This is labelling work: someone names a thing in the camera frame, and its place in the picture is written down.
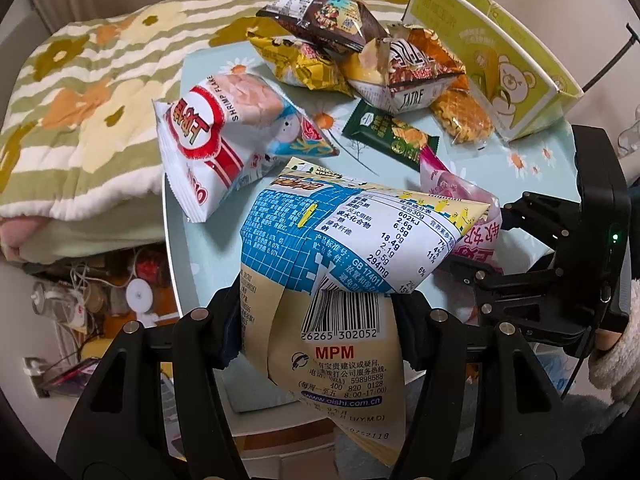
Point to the clear packet of yellow crackers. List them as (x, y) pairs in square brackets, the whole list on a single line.
[(462, 116)]

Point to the yellow snack bag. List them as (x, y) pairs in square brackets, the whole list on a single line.
[(300, 66)]

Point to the dark brown snack bag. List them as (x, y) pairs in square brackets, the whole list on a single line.
[(330, 15)]

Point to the black metal stand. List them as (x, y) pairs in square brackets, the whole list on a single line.
[(607, 62)]

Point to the person's right forearm fluffy sleeve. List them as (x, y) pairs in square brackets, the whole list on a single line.
[(617, 380)]

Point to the white round device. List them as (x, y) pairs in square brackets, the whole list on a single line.
[(137, 293)]

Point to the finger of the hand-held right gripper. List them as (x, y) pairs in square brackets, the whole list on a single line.
[(525, 300), (542, 212)]

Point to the striped floral blanket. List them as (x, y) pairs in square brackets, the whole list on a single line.
[(100, 85)]

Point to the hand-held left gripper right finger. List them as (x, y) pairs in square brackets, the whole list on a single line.
[(407, 332)]

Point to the clear plastic bottle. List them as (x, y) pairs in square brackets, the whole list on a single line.
[(47, 301)]

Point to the person's right hand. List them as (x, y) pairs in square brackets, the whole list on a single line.
[(611, 338)]

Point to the red and white snack bag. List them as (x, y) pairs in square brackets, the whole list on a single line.
[(210, 130)]

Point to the orange and brown snack bag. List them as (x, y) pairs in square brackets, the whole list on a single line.
[(410, 70)]

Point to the pink snack packet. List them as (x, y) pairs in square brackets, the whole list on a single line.
[(436, 180)]

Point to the blue and cream snack bag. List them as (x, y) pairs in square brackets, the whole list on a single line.
[(350, 240)]

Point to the clear glass bottle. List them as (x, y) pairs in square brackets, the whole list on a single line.
[(629, 135)]

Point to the green cracker packet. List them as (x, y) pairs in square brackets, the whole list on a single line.
[(387, 132)]

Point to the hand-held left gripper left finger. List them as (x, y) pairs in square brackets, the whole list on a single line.
[(231, 352)]

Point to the yellow-green cardboard box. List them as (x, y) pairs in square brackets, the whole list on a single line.
[(500, 60)]

